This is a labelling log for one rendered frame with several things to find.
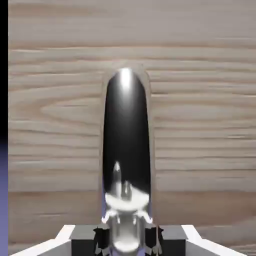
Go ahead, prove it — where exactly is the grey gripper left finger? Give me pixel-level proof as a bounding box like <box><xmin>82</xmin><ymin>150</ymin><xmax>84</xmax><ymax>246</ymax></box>
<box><xmin>9</xmin><ymin>224</ymin><xmax>110</xmax><ymax>256</ymax></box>

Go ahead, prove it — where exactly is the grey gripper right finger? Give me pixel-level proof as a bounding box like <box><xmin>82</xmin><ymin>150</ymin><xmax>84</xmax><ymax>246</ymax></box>
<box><xmin>144</xmin><ymin>224</ymin><xmax>249</xmax><ymax>256</ymax></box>

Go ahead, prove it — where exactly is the light wood cabinet door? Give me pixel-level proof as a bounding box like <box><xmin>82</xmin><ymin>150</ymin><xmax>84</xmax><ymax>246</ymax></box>
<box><xmin>7</xmin><ymin>0</ymin><xmax>256</xmax><ymax>256</ymax></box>

